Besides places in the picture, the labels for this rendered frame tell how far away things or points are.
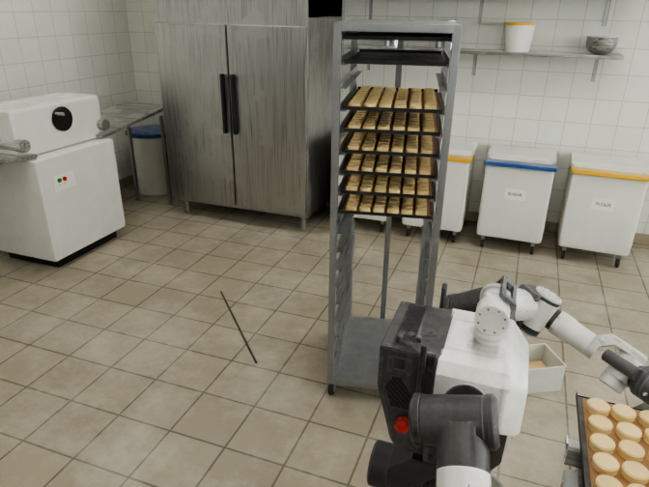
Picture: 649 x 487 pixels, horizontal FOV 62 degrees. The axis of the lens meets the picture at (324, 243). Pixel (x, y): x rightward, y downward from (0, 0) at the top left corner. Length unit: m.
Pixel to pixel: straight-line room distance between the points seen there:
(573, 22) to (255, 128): 2.70
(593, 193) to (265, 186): 2.67
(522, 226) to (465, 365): 3.59
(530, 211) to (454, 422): 3.70
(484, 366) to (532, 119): 4.11
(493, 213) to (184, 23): 2.99
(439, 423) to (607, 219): 3.78
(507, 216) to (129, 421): 3.20
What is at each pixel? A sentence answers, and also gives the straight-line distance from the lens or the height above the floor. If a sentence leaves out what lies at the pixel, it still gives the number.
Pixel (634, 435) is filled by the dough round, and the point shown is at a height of 1.02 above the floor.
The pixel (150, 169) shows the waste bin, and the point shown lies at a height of 0.29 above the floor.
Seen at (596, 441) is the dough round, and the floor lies 1.02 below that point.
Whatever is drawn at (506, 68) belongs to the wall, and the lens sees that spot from 5.06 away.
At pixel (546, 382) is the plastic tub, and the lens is 3.18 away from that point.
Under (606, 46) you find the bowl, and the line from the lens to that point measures 4.80.
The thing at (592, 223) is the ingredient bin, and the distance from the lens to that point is 4.67.
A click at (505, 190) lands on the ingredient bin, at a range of 4.57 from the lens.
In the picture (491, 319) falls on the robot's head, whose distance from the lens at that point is 1.11.
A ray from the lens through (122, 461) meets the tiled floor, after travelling 2.75.
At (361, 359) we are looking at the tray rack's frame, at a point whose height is 0.15.
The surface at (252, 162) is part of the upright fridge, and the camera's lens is 4.83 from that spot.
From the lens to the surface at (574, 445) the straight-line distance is 1.53.
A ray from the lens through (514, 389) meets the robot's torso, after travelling 1.13.
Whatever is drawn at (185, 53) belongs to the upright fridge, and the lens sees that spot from 4.98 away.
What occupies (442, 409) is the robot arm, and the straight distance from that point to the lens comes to 1.01.
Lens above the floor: 1.88
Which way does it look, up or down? 24 degrees down
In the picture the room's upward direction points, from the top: 1 degrees clockwise
